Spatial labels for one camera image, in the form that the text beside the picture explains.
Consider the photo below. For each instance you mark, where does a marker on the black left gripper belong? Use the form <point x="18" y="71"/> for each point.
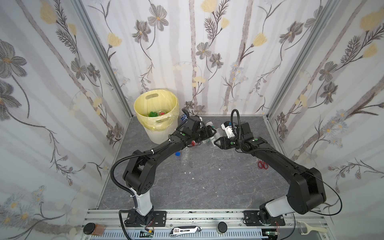
<point x="203" y="132"/>

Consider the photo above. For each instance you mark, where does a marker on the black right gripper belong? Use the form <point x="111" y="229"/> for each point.
<point x="223" y="141"/>

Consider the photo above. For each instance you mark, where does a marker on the green soda bottle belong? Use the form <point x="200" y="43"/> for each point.
<point x="153" y="114"/>

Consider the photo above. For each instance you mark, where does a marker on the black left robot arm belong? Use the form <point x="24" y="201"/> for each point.
<point x="135" y="174"/>

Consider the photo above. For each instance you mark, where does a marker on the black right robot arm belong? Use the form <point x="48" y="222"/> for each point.
<point x="306" y="187"/>

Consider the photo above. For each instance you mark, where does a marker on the white bin with yellow liner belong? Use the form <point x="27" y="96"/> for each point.
<point x="166" y="104"/>

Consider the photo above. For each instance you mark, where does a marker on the green label clear bottle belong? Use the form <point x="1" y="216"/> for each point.
<point x="212" y="131"/>

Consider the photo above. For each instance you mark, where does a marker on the clear crushed bottle white cap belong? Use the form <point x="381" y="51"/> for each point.
<point x="185" y="153"/>

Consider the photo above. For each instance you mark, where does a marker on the black round knob centre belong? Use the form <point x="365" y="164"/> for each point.
<point x="222" y="228"/>

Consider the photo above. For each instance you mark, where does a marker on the black round knob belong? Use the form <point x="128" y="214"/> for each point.
<point x="222" y="228"/>
<point x="89" y="228"/>

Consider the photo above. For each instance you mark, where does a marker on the silver adjustable wrench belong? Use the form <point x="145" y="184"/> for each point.
<point x="182" y="230"/>

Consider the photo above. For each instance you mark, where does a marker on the white peeler tool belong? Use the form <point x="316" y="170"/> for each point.
<point x="305" y="228"/>

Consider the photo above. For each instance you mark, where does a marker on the black round knob left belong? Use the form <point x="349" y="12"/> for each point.
<point x="89" y="228"/>

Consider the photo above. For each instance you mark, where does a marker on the red handled scissors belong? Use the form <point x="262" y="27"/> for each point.
<point x="262" y="165"/>

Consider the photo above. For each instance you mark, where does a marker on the aluminium mounting rail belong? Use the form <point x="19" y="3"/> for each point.
<point x="242" y="225"/>

